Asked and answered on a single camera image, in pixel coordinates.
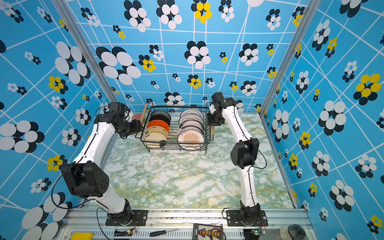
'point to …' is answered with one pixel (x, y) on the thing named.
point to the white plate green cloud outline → (188, 116)
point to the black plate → (160, 114)
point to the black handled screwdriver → (161, 232)
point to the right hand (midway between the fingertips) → (211, 123)
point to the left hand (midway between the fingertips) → (139, 128)
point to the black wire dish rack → (176, 128)
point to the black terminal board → (207, 231)
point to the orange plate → (159, 123)
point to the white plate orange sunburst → (191, 140)
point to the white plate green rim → (191, 113)
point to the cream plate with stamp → (157, 129)
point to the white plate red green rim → (191, 121)
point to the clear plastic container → (292, 232)
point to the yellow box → (82, 236)
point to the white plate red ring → (191, 127)
